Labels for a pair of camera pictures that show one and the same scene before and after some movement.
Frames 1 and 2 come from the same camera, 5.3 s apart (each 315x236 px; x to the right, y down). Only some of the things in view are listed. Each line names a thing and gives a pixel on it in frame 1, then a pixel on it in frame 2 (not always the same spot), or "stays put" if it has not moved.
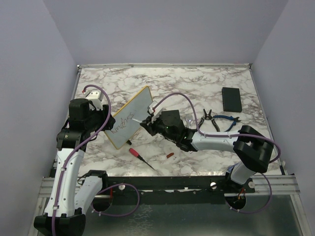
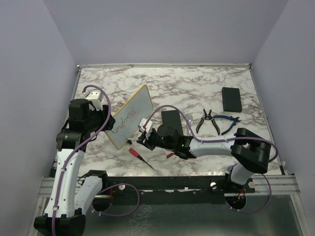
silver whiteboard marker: (139, 121) to (129, 141)
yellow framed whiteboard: (125, 127) stays put
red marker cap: (170, 155) stays put
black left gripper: (104, 113) stays put
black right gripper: (149, 127) to (147, 141)
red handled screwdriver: (136, 154) stays put
